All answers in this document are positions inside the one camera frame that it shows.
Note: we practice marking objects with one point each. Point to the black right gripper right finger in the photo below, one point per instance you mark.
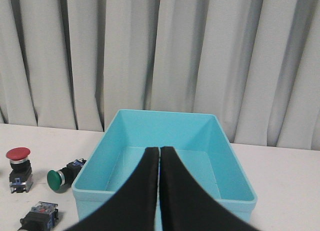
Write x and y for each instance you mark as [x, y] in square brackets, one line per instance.
[185, 205]

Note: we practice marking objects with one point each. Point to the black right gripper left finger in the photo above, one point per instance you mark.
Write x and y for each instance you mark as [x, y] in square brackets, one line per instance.
[133, 206]

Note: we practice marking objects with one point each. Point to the red mushroom push button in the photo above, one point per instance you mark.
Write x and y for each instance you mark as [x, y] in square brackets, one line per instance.
[21, 176]

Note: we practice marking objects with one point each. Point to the light blue plastic box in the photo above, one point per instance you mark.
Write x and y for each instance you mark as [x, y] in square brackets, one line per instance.
[199, 141]

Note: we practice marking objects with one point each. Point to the green push button near box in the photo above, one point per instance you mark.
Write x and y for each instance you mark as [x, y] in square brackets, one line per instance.
[66, 175]

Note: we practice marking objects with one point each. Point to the yellow push button front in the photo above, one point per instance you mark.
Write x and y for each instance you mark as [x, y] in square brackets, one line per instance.
[43, 216]

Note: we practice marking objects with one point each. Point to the grey pleated curtain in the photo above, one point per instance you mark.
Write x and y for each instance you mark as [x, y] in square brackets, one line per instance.
[254, 64]

